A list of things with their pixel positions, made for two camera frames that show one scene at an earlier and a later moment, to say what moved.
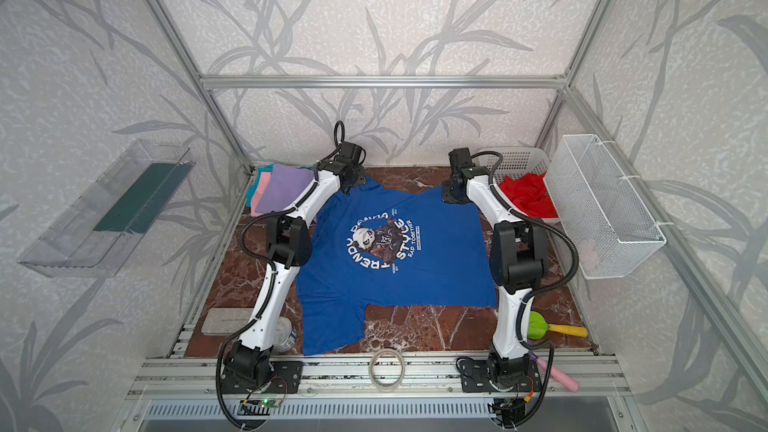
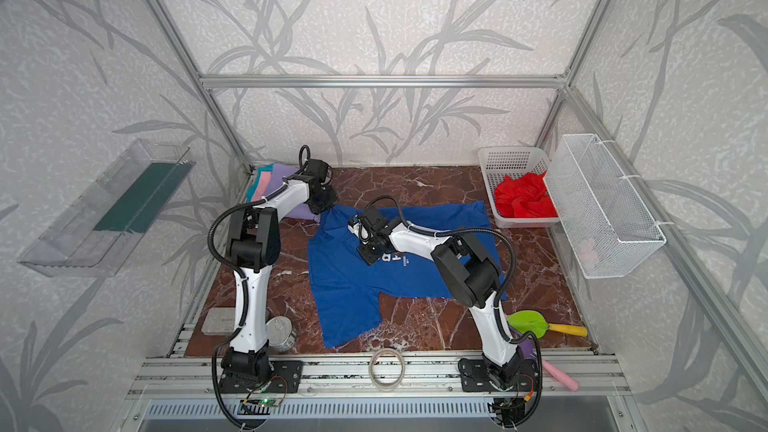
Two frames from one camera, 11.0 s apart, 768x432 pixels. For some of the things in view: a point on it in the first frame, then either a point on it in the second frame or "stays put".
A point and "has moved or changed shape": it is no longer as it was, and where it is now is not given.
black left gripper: [355, 177] to [327, 197]
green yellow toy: [538, 327] stays put
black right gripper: [453, 192] to [369, 252]
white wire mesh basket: [601, 220] stays put
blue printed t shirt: [370, 246] has moved or changed shape
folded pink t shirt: [262, 185] stays put
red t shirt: [531, 195] stays put
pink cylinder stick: [558, 375] stays put
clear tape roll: [375, 382] stays put
